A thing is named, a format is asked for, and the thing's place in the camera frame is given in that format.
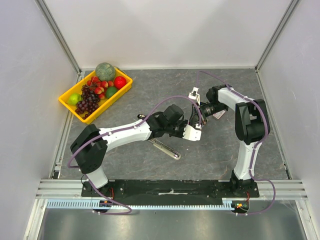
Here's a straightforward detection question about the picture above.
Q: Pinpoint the red white staple box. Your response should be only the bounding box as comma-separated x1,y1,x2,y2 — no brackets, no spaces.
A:
212,110,226,120

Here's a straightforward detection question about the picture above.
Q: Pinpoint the white black stapler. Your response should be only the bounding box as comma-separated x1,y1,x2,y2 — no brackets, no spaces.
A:
149,139,181,160

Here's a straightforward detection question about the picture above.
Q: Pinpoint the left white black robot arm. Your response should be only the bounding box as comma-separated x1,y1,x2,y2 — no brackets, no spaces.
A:
70,104,190,197

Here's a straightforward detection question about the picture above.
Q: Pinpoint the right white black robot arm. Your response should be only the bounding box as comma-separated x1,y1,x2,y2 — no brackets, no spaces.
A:
188,85,270,197

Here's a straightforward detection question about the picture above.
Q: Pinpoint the red apple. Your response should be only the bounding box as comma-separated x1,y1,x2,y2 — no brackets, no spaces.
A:
113,76,127,90

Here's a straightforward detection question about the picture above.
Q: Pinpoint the dark green lime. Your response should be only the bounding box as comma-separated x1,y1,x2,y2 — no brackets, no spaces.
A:
105,86,118,99

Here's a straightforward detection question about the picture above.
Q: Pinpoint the red peach cluster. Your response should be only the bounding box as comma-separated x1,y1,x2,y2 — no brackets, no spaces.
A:
86,76,114,100

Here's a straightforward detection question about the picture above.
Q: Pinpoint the purple grape bunch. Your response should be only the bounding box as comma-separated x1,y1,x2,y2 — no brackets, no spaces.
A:
75,85,100,120

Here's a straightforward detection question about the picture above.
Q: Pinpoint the green melon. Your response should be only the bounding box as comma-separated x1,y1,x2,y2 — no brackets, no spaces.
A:
95,62,116,81

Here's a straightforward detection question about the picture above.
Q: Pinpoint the yellow plastic tray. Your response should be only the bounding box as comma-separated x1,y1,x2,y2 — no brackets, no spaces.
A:
58,68,133,124

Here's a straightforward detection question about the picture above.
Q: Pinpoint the light green lime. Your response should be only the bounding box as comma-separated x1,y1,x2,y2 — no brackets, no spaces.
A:
67,93,82,106

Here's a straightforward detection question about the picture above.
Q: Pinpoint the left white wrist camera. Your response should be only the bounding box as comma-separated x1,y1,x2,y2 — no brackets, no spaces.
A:
182,124,202,142

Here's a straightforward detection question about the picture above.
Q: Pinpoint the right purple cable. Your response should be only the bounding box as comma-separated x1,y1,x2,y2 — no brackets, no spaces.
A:
196,71,277,216

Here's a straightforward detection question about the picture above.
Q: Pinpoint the purple cable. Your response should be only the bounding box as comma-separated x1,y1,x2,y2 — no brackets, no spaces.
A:
67,95,205,216
196,71,277,216

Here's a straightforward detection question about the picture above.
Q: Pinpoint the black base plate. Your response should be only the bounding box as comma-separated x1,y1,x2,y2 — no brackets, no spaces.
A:
81,178,261,206

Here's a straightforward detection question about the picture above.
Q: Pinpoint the slotted cable duct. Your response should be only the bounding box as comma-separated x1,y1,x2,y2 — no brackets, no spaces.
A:
46,199,249,211

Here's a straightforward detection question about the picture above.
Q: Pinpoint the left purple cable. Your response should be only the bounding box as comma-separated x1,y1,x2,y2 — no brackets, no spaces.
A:
67,95,205,216

